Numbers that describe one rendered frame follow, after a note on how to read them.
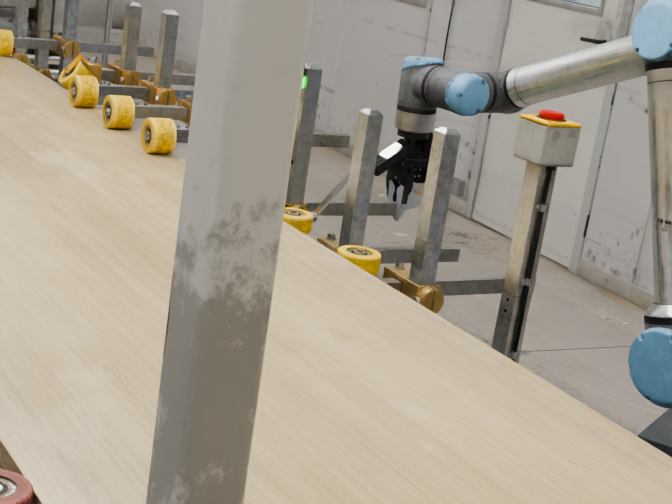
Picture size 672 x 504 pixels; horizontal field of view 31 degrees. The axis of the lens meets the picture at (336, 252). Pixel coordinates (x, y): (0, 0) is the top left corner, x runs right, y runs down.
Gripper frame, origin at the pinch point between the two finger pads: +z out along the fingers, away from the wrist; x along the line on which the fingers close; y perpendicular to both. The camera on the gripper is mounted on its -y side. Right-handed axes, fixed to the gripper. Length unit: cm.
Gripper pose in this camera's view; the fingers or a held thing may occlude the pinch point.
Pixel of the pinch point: (393, 215)
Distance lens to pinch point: 285.6
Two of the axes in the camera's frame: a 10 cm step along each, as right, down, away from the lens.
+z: -1.2, 9.5, 2.8
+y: 8.6, -0.4, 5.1
